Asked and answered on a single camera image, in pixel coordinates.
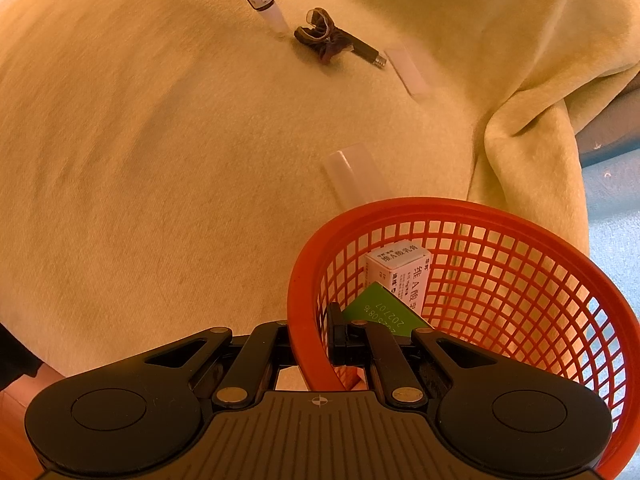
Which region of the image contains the green medicine box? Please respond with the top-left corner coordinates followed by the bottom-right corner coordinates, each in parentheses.
top-left (343, 283), bottom-right (431, 337)

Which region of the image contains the brown velvet scrunchie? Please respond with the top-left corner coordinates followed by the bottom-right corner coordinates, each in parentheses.
top-left (294, 8), bottom-right (352, 65)

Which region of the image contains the small dark medicine bottle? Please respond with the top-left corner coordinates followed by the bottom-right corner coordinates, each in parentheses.
top-left (246, 0), bottom-right (290, 37)

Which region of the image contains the flat clear plastic packet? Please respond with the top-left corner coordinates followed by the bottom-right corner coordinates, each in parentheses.
top-left (385, 48), bottom-right (428, 96)

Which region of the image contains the light blue star curtain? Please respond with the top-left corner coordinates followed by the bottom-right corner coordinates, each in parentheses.
top-left (574, 64), bottom-right (640, 311)

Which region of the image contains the orange plastic mesh basket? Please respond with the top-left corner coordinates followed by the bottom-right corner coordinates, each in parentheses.
top-left (288, 197), bottom-right (639, 479)

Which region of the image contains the clear plastic cup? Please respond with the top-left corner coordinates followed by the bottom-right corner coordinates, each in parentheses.
top-left (323, 144), bottom-right (393, 210)

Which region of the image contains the yellow sofa cover blanket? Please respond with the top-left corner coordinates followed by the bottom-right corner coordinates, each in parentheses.
top-left (1, 0), bottom-right (639, 375)

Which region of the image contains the white medicine box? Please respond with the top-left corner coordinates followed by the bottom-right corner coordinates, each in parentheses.
top-left (364, 240), bottom-right (432, 315)

